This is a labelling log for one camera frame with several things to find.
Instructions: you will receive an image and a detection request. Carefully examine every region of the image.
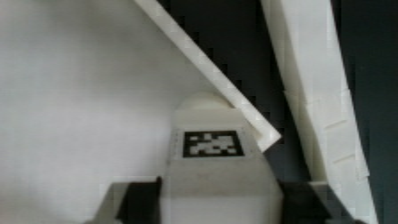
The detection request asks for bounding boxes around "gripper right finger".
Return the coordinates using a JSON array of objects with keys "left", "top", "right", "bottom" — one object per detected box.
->
[{"left": 278, "top": 181, "right": 367, "bottom": 224}]

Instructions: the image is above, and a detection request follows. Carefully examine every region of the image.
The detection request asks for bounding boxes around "white table leg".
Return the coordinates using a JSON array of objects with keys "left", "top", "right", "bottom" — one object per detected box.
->
[{"left": 161, "top": 93, "right": 282, "bottom": 224}]

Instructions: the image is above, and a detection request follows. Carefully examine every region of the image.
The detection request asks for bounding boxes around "white square table top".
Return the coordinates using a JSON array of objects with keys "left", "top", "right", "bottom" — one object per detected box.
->
[{"left": 0, "top": 0, "right": 280, "bottom": 224}]

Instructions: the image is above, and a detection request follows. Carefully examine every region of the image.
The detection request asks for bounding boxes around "white U-shaped obstacle fence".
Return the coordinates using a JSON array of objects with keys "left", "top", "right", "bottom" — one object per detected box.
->
[{"left": 261, "top": 0, "right": 378, "bottom": 224}]

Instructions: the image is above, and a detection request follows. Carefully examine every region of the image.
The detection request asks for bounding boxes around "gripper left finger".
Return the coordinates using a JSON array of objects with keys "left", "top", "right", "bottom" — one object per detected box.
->
[{"left": 86, "top": 177, "right": 161, "bottom": 224}]

